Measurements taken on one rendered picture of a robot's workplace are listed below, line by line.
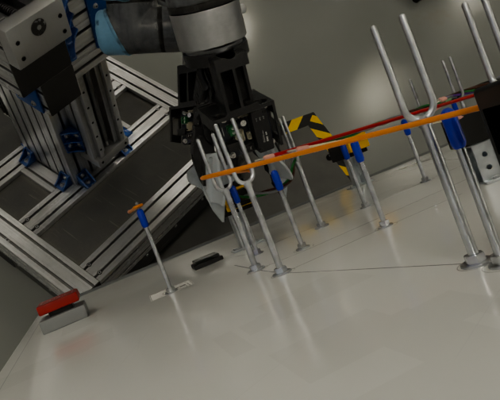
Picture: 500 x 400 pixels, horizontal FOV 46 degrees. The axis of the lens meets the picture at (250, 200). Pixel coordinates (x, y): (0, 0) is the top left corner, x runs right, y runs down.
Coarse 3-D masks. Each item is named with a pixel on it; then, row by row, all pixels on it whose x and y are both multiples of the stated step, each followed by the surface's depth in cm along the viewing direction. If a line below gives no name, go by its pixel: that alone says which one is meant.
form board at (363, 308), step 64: (384, 192) 81; (192, 256) 95; (256, 256) 67; (320, 256) 52; (384, 256) 42; (448, 256) 36; (128, 320) 57; (192, 320) 46; (256, 320) 38; (320, 320) 33; (384, 320) 29; (448, 320) 25; (0, 384) 50; (64, 384) 41; (128, 384) 35; (192, 384) 30; (256, 384) 27; (320, 384) 24; (384, 384) 22; (448, 384) 20
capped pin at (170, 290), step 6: (138, 210) 64; (138, 216) 64; (144, 216) 64; (144, 222) 64; (144, 228) 64; (150, 234) 64; (150, 240) 64; (156, 252) 64; (156, 258) 64; (162, 264) 64; (162, 270) 64; (168, 282) 64; (168, 288) 64; (174, 288) 64
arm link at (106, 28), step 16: (144, 0) 95; (96, 16) 95; (112, 16) 95; (128, 16) 94; (144, 16) 95; (160, 16) 95; (96, 32) 95; (112, 32) 95; (128, 32) 95; (144, 32) 95; (160, 32) 95; (112, 48) 96; (128, 48) 97; (144, 48) 97; (160, 48) 98
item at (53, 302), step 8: (56, 296) 74; (64, 296) 71; (72, 296) 71; (40, 304) 72; (48, 304) 70; (56, 304) 71; (64, 304) 71; (72, 304) 72; (40, 312) 70; (48, 312) 70; (56, 312) 71
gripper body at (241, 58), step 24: (240, 48) 60; (216, 72) 59; (240, 72) 62; (216, 96) 64; (240, 96) 60; (264, 96) 64; (216, 120) 60; (240, 120) 62; (264, 120) 63; (264, 144) 64
